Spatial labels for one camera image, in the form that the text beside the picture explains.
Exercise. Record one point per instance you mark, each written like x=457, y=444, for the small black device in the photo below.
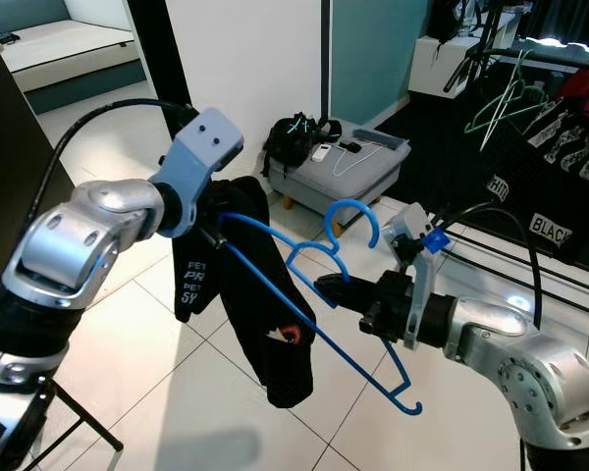
x=350, y=147

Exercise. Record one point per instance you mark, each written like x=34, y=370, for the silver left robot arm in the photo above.
x=79, y=255

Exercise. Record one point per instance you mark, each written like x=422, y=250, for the white low cabinet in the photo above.
x=437, y=69

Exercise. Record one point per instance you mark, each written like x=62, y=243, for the black garment with white print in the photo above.
x=530, y=186

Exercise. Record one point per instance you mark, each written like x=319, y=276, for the grey upholstered ottoman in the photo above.
x=344, y=177

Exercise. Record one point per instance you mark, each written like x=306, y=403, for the dark pleated curtain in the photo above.
x=569, y=18

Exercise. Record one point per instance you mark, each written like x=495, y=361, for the blue plastic clothes hanger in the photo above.
x=353, y=204

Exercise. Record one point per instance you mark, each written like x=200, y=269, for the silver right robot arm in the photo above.
x=530, y=373

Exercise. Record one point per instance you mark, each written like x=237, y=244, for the white cushioned bench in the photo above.
x=69, y=49

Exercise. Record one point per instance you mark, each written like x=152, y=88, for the black bag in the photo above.
x=290, y=137

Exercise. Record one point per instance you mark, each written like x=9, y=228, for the black shirt with white band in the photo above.
x=265, y=334

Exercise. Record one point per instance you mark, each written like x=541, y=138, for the black vertical post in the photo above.
x=152, y=49

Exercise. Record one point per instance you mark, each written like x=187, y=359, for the small white device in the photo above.
x=323, y=153

